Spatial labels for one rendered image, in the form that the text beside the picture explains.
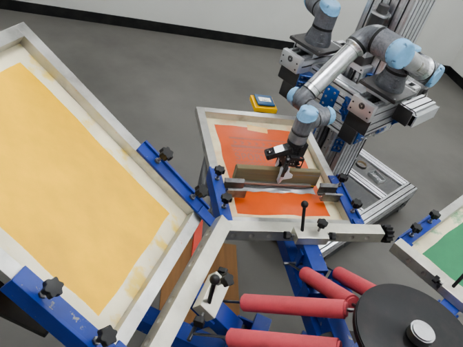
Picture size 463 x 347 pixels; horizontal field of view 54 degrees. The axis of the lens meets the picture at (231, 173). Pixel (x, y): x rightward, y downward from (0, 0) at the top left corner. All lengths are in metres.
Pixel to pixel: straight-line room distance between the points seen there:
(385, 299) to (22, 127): 1.04
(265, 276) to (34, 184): 1.92
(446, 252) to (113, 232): 1.41
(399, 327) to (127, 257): 0.72
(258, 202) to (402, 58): 0.81
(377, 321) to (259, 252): 1.89
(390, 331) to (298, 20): 4.84
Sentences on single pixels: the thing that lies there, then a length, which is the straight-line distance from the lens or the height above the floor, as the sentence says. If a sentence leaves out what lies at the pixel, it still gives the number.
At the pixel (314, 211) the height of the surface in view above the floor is 0.95.
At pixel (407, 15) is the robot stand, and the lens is 2.58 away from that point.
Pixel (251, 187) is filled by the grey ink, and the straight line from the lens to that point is 1.94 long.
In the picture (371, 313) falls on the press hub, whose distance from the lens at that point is 1.21.
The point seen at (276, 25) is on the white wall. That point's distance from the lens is 5.67.
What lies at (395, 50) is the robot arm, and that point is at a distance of 1.94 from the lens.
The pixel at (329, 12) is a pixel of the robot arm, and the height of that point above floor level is 1.45.
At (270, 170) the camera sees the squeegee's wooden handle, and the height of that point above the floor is 1.05.
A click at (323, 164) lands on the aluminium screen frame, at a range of 2.18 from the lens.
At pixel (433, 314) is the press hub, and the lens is 1.31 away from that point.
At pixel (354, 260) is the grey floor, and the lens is 3.28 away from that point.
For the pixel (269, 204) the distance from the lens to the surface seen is 1.90.
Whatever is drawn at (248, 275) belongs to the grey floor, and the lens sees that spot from 2.87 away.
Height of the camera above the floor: 2.18
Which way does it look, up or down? 38 degrees down
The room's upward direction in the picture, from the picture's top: 17 degrees clockwise
